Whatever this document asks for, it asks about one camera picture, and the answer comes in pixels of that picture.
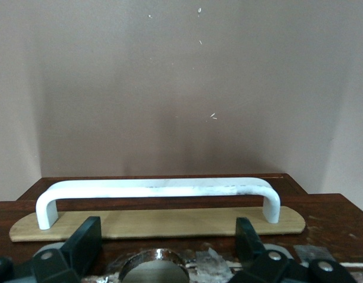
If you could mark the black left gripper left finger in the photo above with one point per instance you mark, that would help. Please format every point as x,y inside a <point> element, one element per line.
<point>81,250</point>

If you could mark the wooden drawer with dark front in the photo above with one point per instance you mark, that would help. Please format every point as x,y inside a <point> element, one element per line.
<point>331,221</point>

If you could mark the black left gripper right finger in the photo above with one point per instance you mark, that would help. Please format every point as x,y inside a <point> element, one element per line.
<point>249,250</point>

